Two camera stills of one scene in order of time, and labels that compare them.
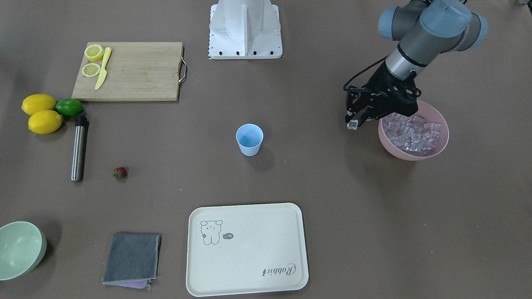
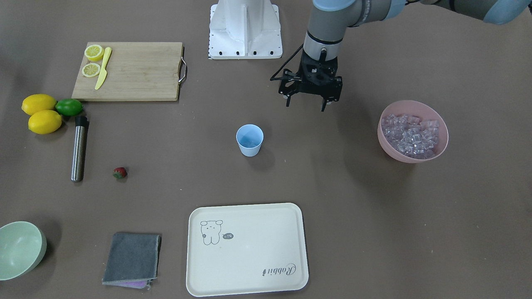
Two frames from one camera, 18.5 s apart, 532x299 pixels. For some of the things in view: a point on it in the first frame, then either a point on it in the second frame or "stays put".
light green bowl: [23, 245] stays put
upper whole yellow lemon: [35, 102] stays put
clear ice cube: [353, 124] to [249, 141]
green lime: [69, 107] stays put
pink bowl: [416, 137] stays put
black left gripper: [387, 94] to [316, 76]
